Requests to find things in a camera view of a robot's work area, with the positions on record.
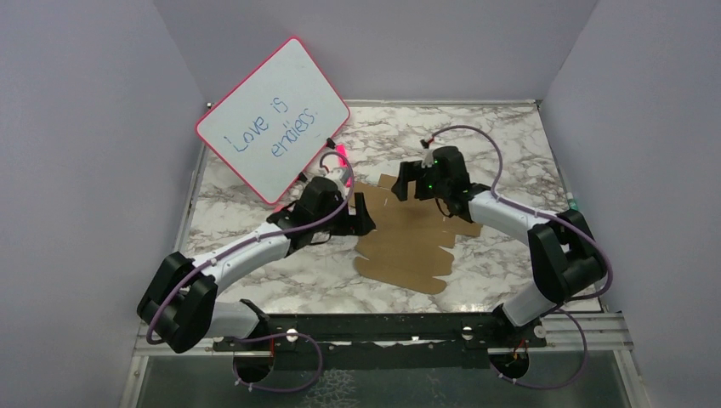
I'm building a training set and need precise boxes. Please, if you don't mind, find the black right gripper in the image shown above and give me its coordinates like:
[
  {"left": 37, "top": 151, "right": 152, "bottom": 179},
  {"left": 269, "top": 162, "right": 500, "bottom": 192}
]
[{"left": 393, "top": 160, "right": 451, "bottom": 201}]

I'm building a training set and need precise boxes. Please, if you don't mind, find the pink-framed whiteboard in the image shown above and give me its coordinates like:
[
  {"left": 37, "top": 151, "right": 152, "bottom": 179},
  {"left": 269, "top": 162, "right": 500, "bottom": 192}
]
[{"left": 196, "top": 37, "right": 350, "bottom": 204}]

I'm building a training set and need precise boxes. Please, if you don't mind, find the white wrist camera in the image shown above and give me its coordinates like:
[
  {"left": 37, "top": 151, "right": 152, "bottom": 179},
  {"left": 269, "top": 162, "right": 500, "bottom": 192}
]
[
  {"left": 421, "top": 148, "right": 436, "bottom": 168},
  {"left": 326, "top": 167, "right": 352, "bottom": 187}
]

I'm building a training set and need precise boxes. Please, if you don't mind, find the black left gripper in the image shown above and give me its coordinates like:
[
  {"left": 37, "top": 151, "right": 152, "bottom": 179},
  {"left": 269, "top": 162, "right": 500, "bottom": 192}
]
[{"left": 313, "top": 193, "right": 375, "bottom": 237}]

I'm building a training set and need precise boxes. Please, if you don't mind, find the green white glue stick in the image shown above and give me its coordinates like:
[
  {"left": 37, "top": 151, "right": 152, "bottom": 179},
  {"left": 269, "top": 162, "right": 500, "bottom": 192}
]
[{"left": 566, "top": 192, "right": 579, "bottom": 210}]

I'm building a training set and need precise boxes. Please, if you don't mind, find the brown cardboard box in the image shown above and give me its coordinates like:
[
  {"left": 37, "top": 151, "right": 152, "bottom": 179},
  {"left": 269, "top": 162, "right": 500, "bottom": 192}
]
[{"left": 353, "top": 174, "right": 482, "bottom": 295}]

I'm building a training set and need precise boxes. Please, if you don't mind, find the aluminium frame rail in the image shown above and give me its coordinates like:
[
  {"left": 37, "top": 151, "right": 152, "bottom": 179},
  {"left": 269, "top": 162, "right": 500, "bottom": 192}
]
[{"left": 121, "top": 312, "right": 649, "bottom": 407}]

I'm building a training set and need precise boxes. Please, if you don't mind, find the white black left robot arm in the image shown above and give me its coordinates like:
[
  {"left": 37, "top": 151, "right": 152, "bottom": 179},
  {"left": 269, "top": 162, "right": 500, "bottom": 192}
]
[{"left": 137, "top": 176, "right": 376, "bottom": 354}]

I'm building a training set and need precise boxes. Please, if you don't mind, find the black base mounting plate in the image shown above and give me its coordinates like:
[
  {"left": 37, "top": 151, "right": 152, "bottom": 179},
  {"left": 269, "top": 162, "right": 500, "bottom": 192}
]
[{"left": 213, "top": 312, "right": 547, "bottom": 371}]

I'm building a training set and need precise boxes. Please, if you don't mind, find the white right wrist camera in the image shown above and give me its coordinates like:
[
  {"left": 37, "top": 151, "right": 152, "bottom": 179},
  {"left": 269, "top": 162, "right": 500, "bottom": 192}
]
[{"left": 421, "top": 148, "right": 436, "bottom": 168}]

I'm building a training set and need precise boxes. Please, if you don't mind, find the pink marker pen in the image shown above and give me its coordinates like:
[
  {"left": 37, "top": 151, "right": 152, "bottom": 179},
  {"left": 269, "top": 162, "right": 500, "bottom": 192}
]
[{"left": 336, "top": 144, "right": 352, "bottom": 188}]

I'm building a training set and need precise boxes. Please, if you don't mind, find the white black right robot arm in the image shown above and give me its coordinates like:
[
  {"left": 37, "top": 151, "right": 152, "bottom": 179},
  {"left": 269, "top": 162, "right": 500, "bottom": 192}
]
[{"left": 391, "top": 146, "right": 607, "bottom": 346}]

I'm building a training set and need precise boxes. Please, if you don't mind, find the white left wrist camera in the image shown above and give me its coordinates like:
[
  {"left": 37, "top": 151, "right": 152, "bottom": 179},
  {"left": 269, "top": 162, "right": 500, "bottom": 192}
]
[{"left": 326, "top": 167, "right": 352, "bottom": 187}]

